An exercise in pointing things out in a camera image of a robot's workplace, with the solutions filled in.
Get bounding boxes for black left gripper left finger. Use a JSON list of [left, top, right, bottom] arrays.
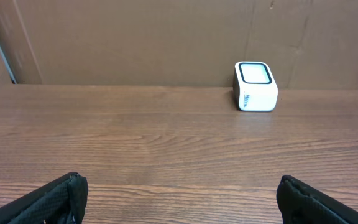
[[0, 172, 88, 224]]

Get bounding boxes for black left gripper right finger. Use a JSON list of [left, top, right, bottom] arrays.
[[276, 175, 358, 224]]

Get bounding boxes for white barcode scanner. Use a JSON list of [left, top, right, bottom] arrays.
[[232, 61, 278, 112]]

